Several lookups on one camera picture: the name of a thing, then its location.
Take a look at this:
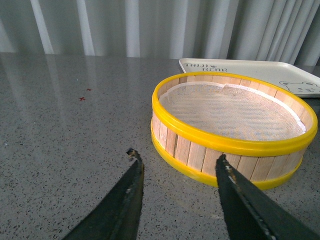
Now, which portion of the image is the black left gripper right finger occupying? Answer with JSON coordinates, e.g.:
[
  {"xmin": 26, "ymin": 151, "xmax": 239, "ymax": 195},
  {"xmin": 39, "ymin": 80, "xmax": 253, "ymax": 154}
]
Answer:
[{"xmin": 215, "ymin": 154, "xmax": 320, "ymax": 240}]

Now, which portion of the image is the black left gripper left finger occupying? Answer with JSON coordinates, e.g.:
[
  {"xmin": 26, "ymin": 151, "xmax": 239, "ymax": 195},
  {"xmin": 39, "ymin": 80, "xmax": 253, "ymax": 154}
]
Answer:
[{"xmin": 64, "ymin": 148, "xmax": 144, "ymax": 240}]

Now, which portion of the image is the white bear print tray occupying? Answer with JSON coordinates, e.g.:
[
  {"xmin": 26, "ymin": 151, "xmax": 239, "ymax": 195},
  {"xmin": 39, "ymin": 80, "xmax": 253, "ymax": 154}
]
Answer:
[{"xmin": 179, "ymin": 58, "xmax": 320, "ymax": 98}]

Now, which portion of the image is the yellow rimmed bamboo steamer basket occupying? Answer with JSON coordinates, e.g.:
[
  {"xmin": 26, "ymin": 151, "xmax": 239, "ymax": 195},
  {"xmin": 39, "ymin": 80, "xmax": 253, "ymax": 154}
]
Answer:
[{"xmin": 151, "ymin": 72, "xmax": 318, "ymax": 190}]

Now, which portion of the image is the white mesh steamer liner cloth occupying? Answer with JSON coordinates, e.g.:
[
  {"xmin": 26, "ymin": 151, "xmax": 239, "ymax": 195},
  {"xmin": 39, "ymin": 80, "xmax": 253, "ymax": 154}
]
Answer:
[{"xmin": 159, "ymin": 81, "xmax": 307, "ymax": 141}]

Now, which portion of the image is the grey pleated curtain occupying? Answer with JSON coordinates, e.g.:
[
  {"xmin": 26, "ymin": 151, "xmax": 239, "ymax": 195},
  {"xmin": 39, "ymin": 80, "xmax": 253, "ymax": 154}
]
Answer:
[{"xmin": 0, "ymin": 0, "xmax": 320, "ymax": 66}]

